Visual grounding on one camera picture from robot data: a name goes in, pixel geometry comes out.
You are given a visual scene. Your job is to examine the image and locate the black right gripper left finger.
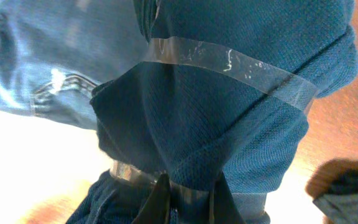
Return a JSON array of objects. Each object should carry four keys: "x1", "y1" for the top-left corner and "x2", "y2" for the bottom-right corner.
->
[{"x1": 132, "y1": 174, "x2": 170, "y2": 224}]

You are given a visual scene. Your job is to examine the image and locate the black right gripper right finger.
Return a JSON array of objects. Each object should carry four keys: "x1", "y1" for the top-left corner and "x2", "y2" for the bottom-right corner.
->
[{"x1": 212, "y1": 173, "x2": 245, "y2": 224}]

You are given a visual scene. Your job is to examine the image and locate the teal blue garment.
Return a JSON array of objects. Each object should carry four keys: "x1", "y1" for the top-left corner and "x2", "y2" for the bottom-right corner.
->
[{"x1": 68, "y1": 1, "x2": 358, "y2": 223}]

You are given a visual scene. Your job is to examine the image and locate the black garment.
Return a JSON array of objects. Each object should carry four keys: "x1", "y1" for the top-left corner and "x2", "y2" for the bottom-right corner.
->
[{"x1": 305, "y1": 159, "x2": 358, "y2": 224}]

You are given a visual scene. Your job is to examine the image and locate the dark blue jeans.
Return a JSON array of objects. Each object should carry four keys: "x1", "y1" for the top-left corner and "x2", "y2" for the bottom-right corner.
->
[{"x1": 0, "y1": 0, "x2": 147, "y2": 129}]

